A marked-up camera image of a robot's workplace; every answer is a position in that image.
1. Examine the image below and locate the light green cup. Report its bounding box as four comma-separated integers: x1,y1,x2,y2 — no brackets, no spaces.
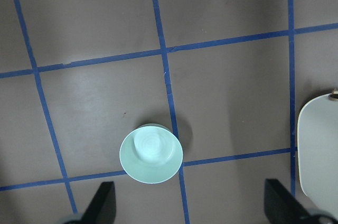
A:
119,124,183,184

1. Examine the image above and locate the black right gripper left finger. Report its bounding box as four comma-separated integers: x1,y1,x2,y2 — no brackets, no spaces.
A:
62,181,117,224

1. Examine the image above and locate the white plate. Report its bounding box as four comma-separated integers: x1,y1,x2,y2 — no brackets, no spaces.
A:
297,90,337,218

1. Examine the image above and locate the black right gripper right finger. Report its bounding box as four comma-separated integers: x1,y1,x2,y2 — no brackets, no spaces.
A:
264,179,337,223

